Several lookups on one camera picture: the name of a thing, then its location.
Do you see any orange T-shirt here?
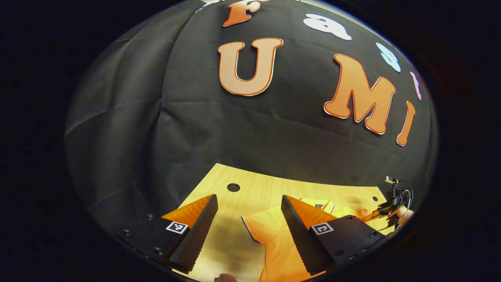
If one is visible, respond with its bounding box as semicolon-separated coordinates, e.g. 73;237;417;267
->
241;198;388;282

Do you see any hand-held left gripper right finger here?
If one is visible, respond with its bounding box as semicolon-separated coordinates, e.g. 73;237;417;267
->
281;195;392;276

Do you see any black cable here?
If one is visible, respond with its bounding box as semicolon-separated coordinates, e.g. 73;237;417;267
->
398;179;414;206

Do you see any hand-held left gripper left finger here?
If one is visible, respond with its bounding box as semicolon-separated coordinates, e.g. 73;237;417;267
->
117;194;218;275

